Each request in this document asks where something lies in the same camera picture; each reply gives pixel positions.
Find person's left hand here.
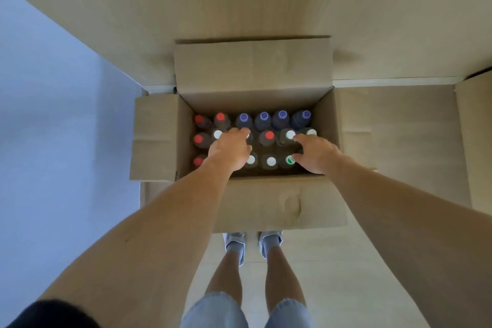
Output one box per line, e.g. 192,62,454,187
207,128,253,177

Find person's right hand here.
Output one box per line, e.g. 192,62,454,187
291,134,343,175

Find group of bottles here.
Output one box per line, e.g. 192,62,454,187
191,109,319,171

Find brown cardboard box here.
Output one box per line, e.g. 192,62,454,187
129,35,377,233

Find person's left forearm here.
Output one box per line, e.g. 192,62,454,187
38,156,233,328

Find person's right forearm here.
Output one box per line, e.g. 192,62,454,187
330,154,492,328

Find person's white left shoe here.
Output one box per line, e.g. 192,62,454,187
222,232,246,267

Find person's white shoe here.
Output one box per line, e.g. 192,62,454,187
257,230,283,259
222,232,246,267

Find person's white right shoe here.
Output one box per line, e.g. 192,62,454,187
257,230,283,259

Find person's left leg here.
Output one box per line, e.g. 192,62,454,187
204,247,243,308

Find person's leg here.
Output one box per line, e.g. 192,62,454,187
265,245,306,313
204,247,243,308

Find person's right leg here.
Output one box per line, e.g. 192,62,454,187
265,245,306,313

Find light denim shorts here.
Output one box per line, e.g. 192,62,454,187
180,292,314,328

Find black t-shirt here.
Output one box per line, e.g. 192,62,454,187
6,299,100,328

